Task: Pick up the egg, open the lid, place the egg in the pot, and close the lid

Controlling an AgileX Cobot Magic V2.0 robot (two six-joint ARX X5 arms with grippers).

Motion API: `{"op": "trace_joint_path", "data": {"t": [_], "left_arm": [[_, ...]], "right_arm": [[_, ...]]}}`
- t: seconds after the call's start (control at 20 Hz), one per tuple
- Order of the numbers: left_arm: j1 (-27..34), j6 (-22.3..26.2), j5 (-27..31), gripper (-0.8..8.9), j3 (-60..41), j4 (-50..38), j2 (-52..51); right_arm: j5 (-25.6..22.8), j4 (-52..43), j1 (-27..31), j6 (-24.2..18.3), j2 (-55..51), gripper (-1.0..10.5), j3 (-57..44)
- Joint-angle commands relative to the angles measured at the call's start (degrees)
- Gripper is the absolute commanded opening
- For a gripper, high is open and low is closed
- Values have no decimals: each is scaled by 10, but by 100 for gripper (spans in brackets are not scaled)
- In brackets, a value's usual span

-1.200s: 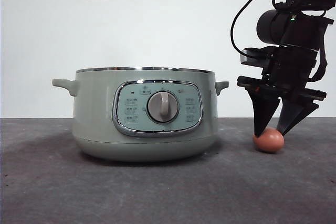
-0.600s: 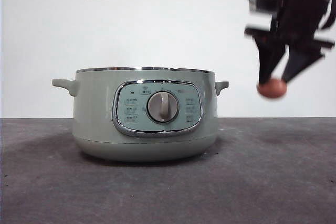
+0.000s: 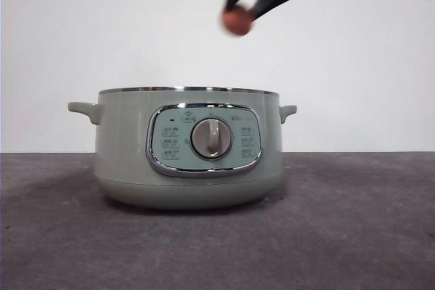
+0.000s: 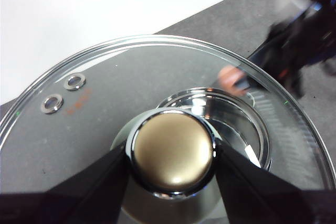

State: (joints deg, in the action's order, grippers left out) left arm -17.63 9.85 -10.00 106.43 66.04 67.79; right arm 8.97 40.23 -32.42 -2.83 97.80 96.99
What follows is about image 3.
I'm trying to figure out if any sage green electric cooking pot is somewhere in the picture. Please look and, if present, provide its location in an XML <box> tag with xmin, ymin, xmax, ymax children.
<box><xmin>67</xmin><ymin>86</ymin><xmax>298</xmax><ymax>211</ymax></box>

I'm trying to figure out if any brown egg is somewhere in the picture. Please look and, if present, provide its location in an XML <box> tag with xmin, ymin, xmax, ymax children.
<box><xmin>221</xmin><ymin>4</ymin><xmax>254</xmax><ymax>37</ymax></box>

